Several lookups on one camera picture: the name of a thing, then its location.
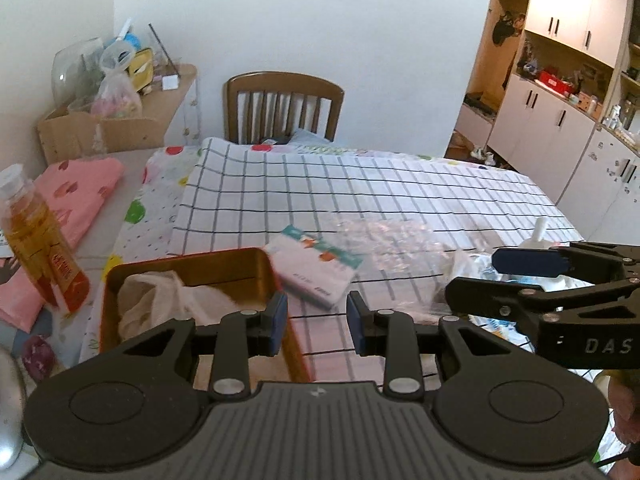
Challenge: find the silver metal object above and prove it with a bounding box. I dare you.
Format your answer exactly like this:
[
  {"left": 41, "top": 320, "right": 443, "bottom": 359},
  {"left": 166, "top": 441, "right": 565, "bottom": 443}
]
[{"left": 0, "top": 347, "right": 28, "bottom": 476}]

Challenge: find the white tissue pack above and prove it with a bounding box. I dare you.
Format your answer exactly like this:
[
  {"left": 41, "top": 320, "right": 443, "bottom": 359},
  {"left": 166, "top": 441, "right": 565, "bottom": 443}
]
[{"left": 262, "top": 225, "right": 366, "bottom": 311}]

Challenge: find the dark thin stick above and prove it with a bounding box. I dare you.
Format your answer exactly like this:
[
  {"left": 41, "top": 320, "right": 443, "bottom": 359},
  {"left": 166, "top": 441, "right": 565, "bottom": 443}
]
[{"left": 148, "top": 24, "right": 178, "bottom": 73}]

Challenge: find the person's right hand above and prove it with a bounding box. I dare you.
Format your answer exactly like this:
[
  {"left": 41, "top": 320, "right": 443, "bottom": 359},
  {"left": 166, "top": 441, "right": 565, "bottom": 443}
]
[{"left": 607, "top": 370, "right": 640, "bottom": 443}]

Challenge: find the white wall cabinet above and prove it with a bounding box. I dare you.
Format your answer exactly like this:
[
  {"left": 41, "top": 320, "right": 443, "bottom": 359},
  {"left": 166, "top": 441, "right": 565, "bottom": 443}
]
[{"left": 445, "top": 0, "right": 640, "bottom": 246}]

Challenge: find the wooden chair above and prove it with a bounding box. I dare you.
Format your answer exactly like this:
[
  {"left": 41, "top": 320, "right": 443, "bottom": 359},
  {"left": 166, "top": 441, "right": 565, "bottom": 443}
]
[{"left": 223, "top": 71, "right": 346, "bottom": 145}]

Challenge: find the beige mesh cloth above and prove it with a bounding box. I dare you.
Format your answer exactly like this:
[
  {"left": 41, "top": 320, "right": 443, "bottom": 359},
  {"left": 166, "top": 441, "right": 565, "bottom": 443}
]
[{"left": 117, "top": 270, "right": 241, "bottom": 341}]

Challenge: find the small white bottle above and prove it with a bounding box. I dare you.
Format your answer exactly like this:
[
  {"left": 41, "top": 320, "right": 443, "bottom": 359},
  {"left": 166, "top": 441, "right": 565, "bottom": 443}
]
[{"left": 520, "top": 217, "right": 561, "bottom": 251}]

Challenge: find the cardboard box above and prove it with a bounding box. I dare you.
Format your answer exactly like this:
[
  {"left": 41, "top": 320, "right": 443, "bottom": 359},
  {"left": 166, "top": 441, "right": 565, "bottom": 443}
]
[{"left": 35, "top": 110, "right": 166, "bottom": 166}]

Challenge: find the red metal tin box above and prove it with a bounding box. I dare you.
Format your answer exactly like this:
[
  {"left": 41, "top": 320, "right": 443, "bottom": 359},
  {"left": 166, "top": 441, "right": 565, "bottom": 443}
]
[{"left": 99, "top": 247, "right": 313, "bottom": 386}]

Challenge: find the wooden side shelf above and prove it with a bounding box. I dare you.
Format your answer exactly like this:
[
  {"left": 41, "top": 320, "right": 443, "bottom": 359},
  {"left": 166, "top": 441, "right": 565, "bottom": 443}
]
[{"left": 140, "top": 63, "right": 198, "bottom": 148}]

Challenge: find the orange tea bottle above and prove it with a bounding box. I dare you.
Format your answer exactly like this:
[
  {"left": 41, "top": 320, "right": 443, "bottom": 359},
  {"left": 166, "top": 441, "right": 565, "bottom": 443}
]
[{"left": 0, "top": 163, "right": 92, "bottom": 316}]

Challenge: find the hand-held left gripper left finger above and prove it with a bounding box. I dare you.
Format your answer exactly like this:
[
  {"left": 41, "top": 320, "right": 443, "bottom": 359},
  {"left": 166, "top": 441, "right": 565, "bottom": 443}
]
[{"left": 112, "top": 292, "right": 290, "bottom": 401}]

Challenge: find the clear plastic bag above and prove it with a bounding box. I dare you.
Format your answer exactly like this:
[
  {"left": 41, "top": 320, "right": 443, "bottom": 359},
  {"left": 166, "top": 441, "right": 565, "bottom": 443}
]
[{"left": 320, "top": 212, "right": 453, "bottom": 321}]

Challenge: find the plastic bag with items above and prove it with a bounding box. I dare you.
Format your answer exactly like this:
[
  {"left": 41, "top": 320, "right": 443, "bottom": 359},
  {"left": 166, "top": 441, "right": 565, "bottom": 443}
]
[{"left": 92, "top": 40, "right": 143, "bottom": 118}]

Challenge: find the white checked cloth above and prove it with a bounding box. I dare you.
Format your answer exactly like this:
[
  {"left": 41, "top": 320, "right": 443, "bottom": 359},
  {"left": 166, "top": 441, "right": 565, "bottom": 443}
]
[{"left": 167, "top": 137, "right": 586, "bottom": 396}]

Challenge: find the black cable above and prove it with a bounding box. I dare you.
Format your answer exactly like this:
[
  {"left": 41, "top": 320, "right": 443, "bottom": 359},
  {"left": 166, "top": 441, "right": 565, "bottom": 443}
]
[{"left": 595, "top": 452, "right": 640, "bottom": 467}]

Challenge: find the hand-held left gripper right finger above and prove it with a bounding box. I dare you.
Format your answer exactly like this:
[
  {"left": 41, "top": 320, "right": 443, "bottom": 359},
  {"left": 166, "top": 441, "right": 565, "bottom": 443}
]
[{"left": 346, "top": 291, "right": 521, "bottom": 401}]

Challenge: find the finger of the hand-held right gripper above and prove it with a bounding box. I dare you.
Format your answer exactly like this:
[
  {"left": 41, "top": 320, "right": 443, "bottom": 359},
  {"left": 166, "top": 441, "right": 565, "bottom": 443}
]
[
  {"left": 445, "top": 276, "right": 640, "bottom": 333},
  {"left": 491, "top": 241, "right": 640, "bottom": 286}
]

